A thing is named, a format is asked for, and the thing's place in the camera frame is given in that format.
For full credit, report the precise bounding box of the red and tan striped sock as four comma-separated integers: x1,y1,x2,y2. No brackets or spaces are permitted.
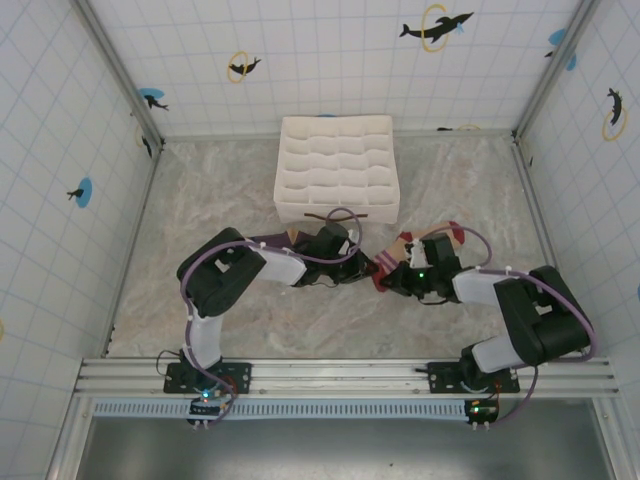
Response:
371,219,470,295

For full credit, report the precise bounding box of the purple and tan sock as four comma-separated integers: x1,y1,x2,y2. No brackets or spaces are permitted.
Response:
247,226,322,251

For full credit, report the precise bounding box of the white fabric divider box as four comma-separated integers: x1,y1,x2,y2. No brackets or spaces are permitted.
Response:
272,114,402,225

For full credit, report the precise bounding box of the shark on blue oval sticker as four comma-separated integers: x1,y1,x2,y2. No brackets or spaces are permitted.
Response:
137,87,171,113

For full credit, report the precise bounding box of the small fish blue circle sticker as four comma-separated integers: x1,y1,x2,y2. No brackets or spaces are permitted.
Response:
66,176,96,208

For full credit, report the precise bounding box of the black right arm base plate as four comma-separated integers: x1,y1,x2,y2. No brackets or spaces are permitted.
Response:
426,359,522,397

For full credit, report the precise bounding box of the aluminium mounting rail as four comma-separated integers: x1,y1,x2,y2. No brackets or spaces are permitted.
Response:
73,356,620,400

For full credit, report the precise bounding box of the aluminium frame floor bar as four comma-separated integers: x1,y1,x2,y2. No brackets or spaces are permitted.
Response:
512,138,586,357
101,142,166,359
160,128,519,142

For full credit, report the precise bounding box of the white slotted cable duct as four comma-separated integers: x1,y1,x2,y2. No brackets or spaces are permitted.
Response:
91,398,501,420

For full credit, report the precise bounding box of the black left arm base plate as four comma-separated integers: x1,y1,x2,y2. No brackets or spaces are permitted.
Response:
163,360,253,397

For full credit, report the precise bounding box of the small dolphin ring sticker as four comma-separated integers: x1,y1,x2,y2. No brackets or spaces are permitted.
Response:
226,49,263,85

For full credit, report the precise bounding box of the large dolphin ring sticker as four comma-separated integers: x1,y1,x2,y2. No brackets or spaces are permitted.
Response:
398,3,475,55

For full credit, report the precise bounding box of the aluminium frame post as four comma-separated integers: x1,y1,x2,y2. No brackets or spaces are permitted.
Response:
512,0,601,144
72,0,167,149

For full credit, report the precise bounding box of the upright dolphin ring sticker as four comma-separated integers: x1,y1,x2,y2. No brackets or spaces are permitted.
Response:
601,86,630,143

